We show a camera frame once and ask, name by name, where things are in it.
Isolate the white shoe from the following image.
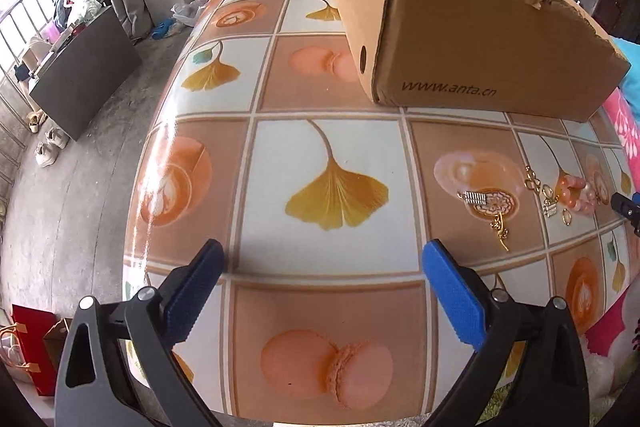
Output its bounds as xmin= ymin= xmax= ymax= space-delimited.
xmin=45 ymin=127 xmax=71 ymax=150
xmin=34 ymin=142 xmax=60 ymax=168

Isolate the dark grey cabinet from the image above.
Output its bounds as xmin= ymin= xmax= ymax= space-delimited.
xmin=28 ymin=4 xmax=143 ymax=142

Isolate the pink pearl bead bracelet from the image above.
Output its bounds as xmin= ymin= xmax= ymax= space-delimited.
xmin=556 ymin=174 xmax=598 ymax=214

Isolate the rectangular charm hoop earring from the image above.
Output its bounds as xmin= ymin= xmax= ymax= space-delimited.
xmin=541 ymin=183 xmax=560 ymax=219

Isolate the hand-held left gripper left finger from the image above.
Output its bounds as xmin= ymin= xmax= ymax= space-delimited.
xmin=54 ymin=238 xmax=226 ymax=427

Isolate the metal window railing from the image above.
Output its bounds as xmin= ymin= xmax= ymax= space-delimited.
xmin=0 ymin=0 xmax=91 ymax=208

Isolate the pink floral blanket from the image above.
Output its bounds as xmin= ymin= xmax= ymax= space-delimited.
xmin=582 ymin=87 xmax=640 ymax=400

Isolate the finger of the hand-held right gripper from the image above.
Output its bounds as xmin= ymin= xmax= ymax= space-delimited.
xmin=610 ymin=191 xmax=640 ymax=238

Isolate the red paper bag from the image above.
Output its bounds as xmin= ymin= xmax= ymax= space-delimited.
xmin=11 ymin=304 xmax=58 ymax=398

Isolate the brown cardboard box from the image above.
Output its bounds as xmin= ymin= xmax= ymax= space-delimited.
xmin=328 ymin=0 xmax=632 ymax=124

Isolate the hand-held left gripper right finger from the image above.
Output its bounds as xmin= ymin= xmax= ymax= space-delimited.
xmin=421 ymin=239 xmax=591 ymax=427

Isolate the gold chain pendant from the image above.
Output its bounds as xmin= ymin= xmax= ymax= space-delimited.
xmin=490 ymin=214 xmax=512 ymax=253

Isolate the blue pillow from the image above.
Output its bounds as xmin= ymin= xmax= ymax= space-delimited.
xmin=612 ymin=37 xmax=640 ymax=68

